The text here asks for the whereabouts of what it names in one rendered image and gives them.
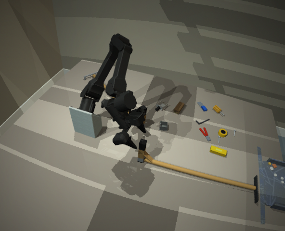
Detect brown rectangular block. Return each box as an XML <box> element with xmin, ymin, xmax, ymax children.
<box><xmin>173</xmin><ymin>101</ymin><xmax>184</xmax><ymax>114</ymax></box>

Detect red-handled pliers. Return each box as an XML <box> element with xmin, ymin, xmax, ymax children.
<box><xmin>199</xmin><ymin>128</ymin><xmax>210</xmax><ymax>141</ymax></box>

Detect long wooden scraper with black blade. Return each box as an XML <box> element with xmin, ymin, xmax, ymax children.
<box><xmin>137</xmin><ymin>139</ymin><xmax>259</xmax><ymax>203</ymax></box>

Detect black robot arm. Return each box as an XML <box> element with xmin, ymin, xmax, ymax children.
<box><xmin>79</xmin><ymin>33</ymin><xmax>146</xmax><ymax>127</ymax></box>

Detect yellow ribbed screwdriver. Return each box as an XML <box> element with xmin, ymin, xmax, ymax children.
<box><xmin>213</xmin><ymin>105</ymin><xmax>224</xmax><ymax>115</ymax></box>

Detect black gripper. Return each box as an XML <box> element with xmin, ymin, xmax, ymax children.
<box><xmin>113</xmin><ymin>110</ymin><xmax>146</xmax><ymax>149</ymax></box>

